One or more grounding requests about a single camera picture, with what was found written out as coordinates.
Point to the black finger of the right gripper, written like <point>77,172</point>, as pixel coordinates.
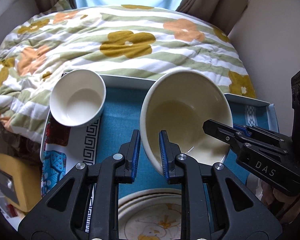
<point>224,133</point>

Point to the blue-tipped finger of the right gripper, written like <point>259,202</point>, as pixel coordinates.
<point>242,129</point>

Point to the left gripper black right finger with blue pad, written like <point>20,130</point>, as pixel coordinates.
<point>215,204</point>

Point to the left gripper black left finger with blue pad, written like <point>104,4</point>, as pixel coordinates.
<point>84,203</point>

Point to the cream ceramic bowl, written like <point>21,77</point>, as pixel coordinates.
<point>179,103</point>

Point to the white duck pattern plate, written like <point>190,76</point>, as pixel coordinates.
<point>151,217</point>

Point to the white ceramic bowl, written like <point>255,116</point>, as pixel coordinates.
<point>78,98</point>

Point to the white plain shallow plate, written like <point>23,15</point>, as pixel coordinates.
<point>144,193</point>

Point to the yellow box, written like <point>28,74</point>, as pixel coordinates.
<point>20,182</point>

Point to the teal patterned table cloth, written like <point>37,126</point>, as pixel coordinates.
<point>55,167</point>

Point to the white tray table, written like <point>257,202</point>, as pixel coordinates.
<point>130,79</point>

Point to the floral striped quilt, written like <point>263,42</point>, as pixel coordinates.
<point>124,40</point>

